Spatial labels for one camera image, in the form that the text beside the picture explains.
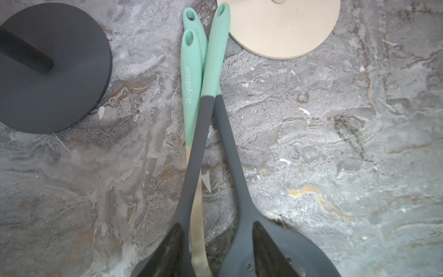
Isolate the grey solid spoon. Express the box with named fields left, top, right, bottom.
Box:
left=131, top=2, right=231, bottom=277

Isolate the dark grey utensil rack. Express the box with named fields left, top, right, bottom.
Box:
left=1, top=3, right=113, bottom=134

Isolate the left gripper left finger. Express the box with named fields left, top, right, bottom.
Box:
left=137, top=223, right=184, bottom=277

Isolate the cream utensil rack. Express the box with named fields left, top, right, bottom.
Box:
left=227, top=0, right=341, bottom=60

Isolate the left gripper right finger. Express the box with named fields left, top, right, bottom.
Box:
left=252, top=221, right=299, bottom=277

